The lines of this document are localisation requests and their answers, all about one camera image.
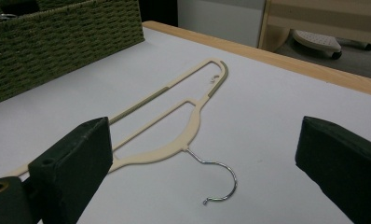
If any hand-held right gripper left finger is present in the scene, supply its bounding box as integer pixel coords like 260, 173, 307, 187
27, 116, 115, 224

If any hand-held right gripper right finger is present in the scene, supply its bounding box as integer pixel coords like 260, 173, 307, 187
295, 116, 371, 224

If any green woven basket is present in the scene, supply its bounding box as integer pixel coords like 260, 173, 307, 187
0, 0, 145, 108

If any beige plastic clothes hanger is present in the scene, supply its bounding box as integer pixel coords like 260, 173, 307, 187
6, 57, 239, 207

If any white table mat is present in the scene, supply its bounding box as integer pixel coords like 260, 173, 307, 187
0, 25, 371, 224

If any chair base with castor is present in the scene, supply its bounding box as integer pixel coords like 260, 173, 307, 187
291, 29, 371, 61

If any wooden table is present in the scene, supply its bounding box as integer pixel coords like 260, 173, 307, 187
142, 20, 371, 100

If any white cabinet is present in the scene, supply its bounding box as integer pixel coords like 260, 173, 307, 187
176, 0, 267, 49

